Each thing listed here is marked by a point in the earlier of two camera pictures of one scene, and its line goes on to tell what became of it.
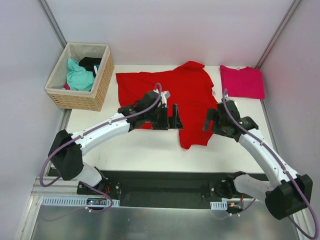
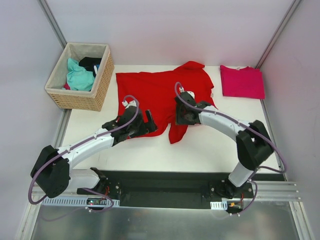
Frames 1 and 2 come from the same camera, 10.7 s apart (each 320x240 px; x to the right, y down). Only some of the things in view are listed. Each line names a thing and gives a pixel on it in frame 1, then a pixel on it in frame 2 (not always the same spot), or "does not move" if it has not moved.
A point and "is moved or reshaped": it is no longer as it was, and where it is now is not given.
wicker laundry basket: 82,77 does not move
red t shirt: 191,89 is moved or reshaped
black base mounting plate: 164,189 does not move
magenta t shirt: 247,82 does not move
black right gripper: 216,127 -> 180,116
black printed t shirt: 91,64 does not move
